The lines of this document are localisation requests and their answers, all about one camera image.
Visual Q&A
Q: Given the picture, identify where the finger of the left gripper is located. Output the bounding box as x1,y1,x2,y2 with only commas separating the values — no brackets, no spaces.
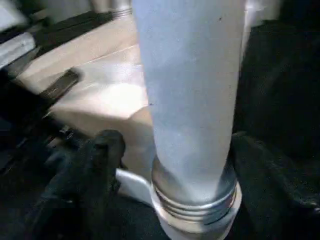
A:
47,70,80,100

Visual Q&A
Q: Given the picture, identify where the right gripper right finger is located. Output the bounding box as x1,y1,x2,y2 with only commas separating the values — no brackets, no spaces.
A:
224,133,320,240

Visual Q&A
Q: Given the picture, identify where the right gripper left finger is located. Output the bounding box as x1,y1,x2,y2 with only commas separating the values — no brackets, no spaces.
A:
24,129,125,240

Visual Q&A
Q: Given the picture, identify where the white plastic table top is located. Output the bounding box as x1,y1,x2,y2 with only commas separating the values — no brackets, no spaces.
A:
14,17,243,240

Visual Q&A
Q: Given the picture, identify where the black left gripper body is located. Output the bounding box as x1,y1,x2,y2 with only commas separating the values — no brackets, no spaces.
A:
0,72,63,141

